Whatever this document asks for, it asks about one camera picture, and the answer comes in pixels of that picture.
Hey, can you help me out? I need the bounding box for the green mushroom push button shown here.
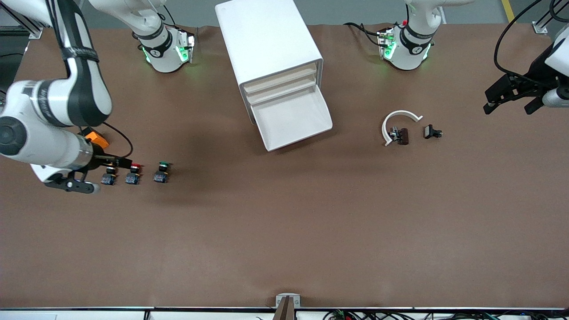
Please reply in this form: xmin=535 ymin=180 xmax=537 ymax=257
xmin=153 ymin=162 xmax=172 ymax=184

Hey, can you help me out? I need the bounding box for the yellow mushroom push button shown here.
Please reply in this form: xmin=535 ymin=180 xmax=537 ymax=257
xmin=100 ymin=165 xmax=119 ymax=186

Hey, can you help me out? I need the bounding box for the red mushroom push button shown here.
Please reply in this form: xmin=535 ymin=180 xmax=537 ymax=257
xmin=125 ymin=163 xmax=143 ymax=186

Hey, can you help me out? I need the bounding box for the orange and black button box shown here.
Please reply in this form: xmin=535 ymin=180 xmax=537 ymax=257
xmin=84 ymin=128 xmax=110 ymax=150

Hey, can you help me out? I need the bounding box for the white plastic drawer cabinet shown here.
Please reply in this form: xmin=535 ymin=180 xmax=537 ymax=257
xmin=215 ymin=0 xmax=324 ymax=125

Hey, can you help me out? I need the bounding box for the white half-round pipe clamp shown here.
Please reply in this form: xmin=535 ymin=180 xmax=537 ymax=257
xmin=382 ymin=110 xmax=424 ymax=147

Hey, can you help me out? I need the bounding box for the brown table cover sheet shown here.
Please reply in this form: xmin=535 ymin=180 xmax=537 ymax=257
xmin=0 ymin=23 xmax=569 ymax=309

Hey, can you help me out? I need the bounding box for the brown bar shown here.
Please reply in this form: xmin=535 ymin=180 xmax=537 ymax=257
xmin=272 ymin=296 xmax=296 ymax=320

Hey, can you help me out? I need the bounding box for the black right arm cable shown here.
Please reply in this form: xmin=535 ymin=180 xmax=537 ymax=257
xmin=82 ymin=121 xmax=134 ymax=160

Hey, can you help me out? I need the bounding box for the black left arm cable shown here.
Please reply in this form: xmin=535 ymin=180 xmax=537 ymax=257
xmin=493 ymin=0 xmax=569 ymax=87

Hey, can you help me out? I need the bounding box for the aluminium frame post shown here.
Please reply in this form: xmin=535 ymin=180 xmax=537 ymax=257
xmin=532 ymin=9 xmax=563 ymax=35
xmin=0 ymin=7 xmax=44 ymax=40

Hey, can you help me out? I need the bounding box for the black arm base cable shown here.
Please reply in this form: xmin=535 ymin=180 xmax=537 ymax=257
xmin=343 ymin=21 xmax=388 ymax=48

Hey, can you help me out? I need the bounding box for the grey metal bracket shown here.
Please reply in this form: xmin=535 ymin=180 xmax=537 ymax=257
xmin=275 ymin=293 xmax=301 ymax=308

